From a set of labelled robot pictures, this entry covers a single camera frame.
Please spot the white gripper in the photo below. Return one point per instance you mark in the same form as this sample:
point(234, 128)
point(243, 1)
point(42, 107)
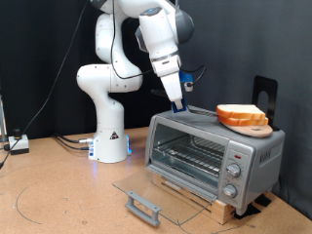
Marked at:
point(170, 79)

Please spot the metal spatula with blue grip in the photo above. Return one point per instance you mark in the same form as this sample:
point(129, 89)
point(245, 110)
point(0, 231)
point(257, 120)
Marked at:
point(184, 109)

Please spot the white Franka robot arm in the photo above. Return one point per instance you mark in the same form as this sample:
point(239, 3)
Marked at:
point(107, 81)

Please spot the silver oven knob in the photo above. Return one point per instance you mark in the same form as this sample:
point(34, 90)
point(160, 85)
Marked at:
point(229, 190)
point(234, 169)

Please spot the silver toaster oven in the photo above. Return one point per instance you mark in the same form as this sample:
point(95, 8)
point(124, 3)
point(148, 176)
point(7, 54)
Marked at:
point(260, 156)

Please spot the round wooden cutting board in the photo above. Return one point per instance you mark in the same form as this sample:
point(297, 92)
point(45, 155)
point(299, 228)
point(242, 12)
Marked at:
point(256, 131)

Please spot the black metal bookend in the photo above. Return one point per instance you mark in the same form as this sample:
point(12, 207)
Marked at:
point(260, 84)

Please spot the grey curtain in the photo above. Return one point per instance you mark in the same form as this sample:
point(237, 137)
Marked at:
point(243, 39)

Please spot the tall metal pole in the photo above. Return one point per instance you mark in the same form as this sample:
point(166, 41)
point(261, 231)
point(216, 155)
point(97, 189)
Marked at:
point(177, 3)

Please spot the wooden slatted block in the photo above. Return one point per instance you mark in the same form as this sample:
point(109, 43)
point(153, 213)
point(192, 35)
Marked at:
point(224, 211)

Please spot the black foam pad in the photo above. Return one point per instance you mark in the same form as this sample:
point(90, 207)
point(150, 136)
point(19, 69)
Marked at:
point(264, 200)
point(247, 211)

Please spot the black curtain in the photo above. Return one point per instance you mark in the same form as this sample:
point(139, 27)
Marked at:
point(32, 65)

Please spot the white box with black button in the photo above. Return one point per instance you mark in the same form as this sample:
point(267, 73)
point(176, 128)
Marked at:
point(19, 144)

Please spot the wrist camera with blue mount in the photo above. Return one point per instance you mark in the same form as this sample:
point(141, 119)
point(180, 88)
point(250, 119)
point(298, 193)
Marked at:
point(187, 79)

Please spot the short metal post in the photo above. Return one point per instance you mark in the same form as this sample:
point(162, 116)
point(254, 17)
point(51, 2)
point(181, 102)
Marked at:
point(2, 117)

